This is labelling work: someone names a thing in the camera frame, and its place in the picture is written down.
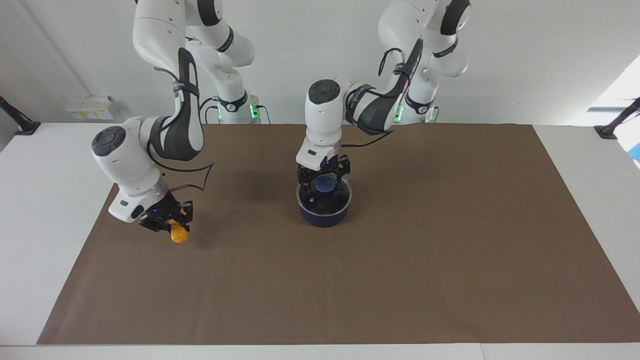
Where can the black camera stand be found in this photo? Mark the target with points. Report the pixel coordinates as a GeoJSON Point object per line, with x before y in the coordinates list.
{"type": "Point", "coordinates": [607, 131]}
{"type": "Point", "coordinates": [25, 127]}

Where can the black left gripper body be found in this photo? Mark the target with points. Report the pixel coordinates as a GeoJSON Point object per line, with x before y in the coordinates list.
{"type": "Point", "coordinates": [325, 167]}

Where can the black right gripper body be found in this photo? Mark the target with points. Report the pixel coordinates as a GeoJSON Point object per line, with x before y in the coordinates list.
{"type": "Point", "coordinates": [160, 210]}

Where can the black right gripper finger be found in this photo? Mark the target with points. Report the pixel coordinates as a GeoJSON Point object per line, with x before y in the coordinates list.
{"type": "Point", "coordinates": [186, 212]}
{"type": "Point", "coordinates": [155, 226]}

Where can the brown table mat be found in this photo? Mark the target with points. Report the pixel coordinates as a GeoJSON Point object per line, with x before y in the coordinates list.
{"type": "Point", "coordinates": [350, 280]}

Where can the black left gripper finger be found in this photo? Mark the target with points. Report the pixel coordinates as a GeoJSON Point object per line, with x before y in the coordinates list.
{"type": "Point", "coordinates": [343, 175]}
{"type": "Point", "coordinates": [305, 177]}

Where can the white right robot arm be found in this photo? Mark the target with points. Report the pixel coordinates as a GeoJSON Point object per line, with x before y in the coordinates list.
{"type": "Point", "coordinates": [125, 160]}

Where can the blue sheet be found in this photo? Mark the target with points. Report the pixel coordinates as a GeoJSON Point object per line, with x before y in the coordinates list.
{"type": "Point", "coordinates": [636, 152]}

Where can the yellow corn cob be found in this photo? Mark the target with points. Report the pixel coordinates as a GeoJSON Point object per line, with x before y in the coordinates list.
{"type": "Point", "coordinates": [179, 235]}

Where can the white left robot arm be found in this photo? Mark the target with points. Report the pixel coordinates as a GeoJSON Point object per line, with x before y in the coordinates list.
{"type": "Point", "coordinates": [325, 115]}

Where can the glass lid with blue knob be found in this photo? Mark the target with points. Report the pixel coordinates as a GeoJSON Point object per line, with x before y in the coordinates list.
{"type": "Point", "coordinates": [325, 197]}

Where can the white wall power box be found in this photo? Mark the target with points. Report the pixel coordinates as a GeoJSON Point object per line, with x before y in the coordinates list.
{"type": "Point", "coordinates": [90, 109]}

